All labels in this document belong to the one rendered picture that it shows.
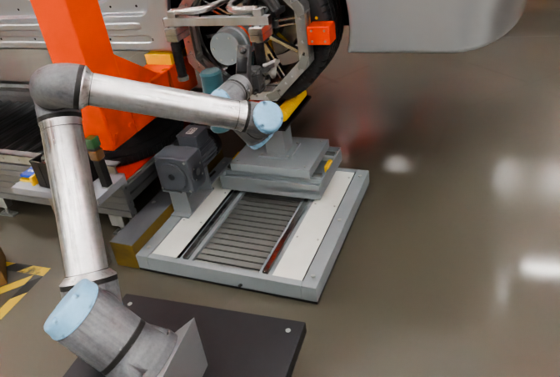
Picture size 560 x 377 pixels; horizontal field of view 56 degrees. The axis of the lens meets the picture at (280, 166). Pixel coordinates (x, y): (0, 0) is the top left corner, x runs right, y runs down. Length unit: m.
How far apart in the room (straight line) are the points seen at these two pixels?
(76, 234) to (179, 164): 0.84
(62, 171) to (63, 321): 0.41
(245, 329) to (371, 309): 0.59
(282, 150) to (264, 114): 1.01
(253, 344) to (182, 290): 0.73
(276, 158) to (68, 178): 1.19
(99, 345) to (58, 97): 0.61
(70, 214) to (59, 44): 0.78
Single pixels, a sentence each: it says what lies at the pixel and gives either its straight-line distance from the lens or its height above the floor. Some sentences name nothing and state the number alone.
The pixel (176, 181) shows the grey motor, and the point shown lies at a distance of 2.28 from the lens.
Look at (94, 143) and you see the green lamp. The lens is 1.97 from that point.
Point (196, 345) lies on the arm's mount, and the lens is 1.41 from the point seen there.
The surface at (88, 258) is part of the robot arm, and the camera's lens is 1.50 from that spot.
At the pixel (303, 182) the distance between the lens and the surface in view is 2.40.
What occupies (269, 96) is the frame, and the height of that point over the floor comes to 0.60.
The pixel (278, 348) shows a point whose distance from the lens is 1.49.
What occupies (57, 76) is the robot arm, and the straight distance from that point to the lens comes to 1.42.
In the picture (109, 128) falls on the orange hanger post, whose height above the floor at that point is 0.62.
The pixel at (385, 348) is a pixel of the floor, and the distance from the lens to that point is 1.86.
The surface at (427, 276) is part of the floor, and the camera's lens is 2.11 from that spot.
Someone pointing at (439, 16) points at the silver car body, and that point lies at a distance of 2.00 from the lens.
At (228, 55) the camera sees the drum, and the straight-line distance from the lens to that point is 1.99.
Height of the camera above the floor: 1.43
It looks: 30 degrees down
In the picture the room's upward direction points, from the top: 8 degrees counter-clockwise
